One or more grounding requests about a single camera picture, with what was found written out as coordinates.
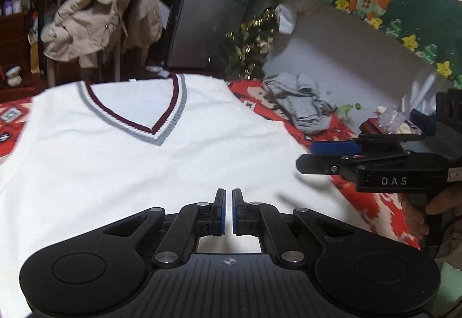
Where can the small green plant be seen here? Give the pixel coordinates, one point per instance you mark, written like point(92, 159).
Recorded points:
point(350, 108)

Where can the red patterned blanket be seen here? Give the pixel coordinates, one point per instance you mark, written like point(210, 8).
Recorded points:
point(382, 206)

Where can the wooden nightstand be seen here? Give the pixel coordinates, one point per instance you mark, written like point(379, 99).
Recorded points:
point(368, 127)

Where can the beige jacket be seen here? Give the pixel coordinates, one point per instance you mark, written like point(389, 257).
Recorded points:
point(104, 14)

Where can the dark blue plush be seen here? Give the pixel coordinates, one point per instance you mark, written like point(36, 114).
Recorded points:
point(424, 121)

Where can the white hanging cloth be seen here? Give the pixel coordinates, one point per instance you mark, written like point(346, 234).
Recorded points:
point(287, 18)

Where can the clear plastic holder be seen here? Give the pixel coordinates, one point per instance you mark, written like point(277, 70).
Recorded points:
point(391, 119)

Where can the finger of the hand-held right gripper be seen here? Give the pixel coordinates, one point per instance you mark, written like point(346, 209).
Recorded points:
point(317, 163)
point(335, 147)

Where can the person's right hand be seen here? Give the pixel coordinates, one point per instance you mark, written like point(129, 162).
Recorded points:
point(411, 217)

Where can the person's right forearm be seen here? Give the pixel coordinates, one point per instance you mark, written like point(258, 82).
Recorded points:
point(451, 249)

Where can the white cup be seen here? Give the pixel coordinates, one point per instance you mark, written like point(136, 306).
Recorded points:
point(14, 76)

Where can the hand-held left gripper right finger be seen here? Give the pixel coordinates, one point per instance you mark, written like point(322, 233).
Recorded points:
point(235, 213)

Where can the grey garment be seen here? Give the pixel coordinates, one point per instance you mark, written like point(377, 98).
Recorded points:
point(303, 101)

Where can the white paper scraps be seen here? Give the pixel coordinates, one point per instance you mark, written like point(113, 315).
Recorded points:
point(158, 70)

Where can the small Christmas tree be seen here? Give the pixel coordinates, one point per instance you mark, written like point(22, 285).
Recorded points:
point(249, 51)

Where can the white knit vest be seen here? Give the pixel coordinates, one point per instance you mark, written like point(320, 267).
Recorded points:
point(126, 166)

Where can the white chair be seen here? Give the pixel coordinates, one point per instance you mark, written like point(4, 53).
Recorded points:
point(117, 65)

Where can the white plastic bag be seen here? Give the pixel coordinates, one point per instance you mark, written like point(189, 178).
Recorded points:
point(422, 90)

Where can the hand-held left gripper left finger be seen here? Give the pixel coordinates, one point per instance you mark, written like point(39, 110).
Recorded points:
point(222, 213)

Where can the grey refrigerator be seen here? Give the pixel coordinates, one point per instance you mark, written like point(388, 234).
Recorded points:
point(209, 14)

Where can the wooden drawer cabinet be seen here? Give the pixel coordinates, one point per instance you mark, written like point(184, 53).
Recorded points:
point(14, 40)

